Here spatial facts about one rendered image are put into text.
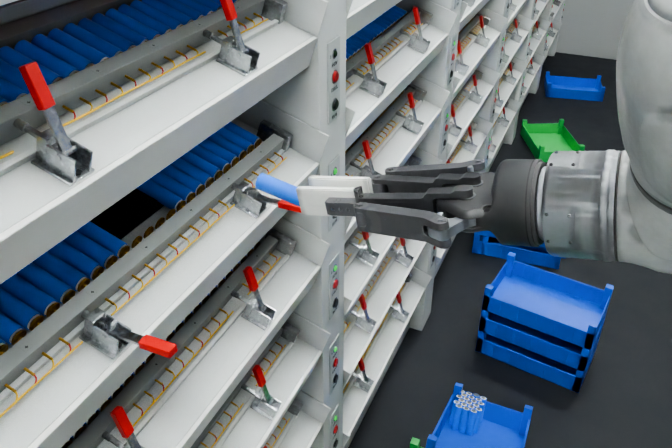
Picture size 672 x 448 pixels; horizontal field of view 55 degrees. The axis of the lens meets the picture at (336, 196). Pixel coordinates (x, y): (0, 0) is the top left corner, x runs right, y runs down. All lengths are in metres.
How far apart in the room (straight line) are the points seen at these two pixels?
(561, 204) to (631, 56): 0.18
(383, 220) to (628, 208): 0.20
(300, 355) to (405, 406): 0.71
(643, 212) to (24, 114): 0.48
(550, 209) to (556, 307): 1.43
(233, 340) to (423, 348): 1.13
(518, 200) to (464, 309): 1.60
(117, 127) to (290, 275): 0.48
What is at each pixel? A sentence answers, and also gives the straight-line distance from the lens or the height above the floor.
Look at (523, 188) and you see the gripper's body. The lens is 0.54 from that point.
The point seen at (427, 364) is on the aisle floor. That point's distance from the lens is 1.94.
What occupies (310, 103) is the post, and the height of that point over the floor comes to 1.02.
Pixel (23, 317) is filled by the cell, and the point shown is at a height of 0.97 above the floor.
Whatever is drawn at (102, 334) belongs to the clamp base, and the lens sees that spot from 0.65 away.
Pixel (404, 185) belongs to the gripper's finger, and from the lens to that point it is 0.62.
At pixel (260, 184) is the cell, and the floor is 1.04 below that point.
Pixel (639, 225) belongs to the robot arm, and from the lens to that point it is 0.51.
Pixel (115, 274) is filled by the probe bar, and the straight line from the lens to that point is 0.69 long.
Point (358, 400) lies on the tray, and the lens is 1.60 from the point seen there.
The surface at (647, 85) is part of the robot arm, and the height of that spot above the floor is 1.25.
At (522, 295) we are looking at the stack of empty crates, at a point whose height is 0.16.
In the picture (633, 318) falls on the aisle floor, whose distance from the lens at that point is 2.26.
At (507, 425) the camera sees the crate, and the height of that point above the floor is 0.01.
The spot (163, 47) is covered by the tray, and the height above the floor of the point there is 1.16.
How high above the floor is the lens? 1.37
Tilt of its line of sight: 31 degrees down
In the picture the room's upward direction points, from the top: straight up
